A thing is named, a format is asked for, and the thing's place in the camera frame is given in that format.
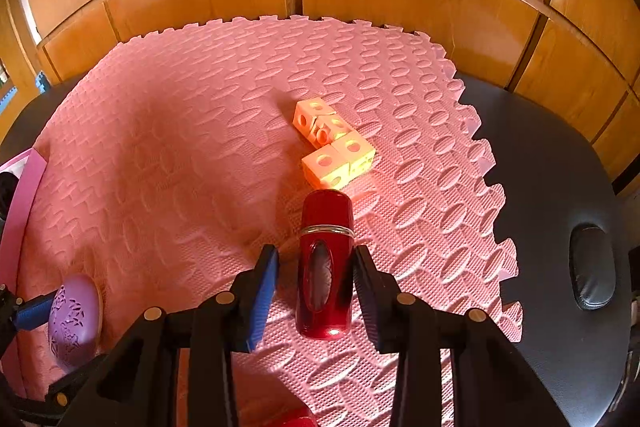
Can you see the black cup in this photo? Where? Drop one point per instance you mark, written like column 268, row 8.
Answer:
column 6, row 192

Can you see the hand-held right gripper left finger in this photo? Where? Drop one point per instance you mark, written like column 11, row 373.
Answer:
column 260, row 307

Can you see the pink storage box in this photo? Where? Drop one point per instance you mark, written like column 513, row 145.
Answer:
column 27, row 187

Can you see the orange yellow linked cube blocks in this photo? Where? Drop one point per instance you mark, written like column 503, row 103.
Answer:
column 325, row 167

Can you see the red puzzle block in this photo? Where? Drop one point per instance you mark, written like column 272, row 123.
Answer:
column 295, row 421

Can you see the purple oval case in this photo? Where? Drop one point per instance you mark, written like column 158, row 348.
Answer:
column 75, row 322

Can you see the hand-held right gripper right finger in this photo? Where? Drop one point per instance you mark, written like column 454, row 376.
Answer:
column 372, row 307

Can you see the pink foam puzzle mat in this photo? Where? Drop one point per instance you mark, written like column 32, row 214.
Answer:
column 175, row 157

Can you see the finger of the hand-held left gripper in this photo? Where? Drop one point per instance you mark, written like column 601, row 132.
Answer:
column 32, row 313
column 75, row 382

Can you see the blue foam mat piece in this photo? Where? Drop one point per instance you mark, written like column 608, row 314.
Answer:
column 44, row 86

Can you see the red cylindrical bottle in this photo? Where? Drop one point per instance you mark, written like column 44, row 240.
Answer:
column 325, row 212

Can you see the black oval table cushion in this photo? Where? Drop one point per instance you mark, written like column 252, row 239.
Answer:
column 592, row 267

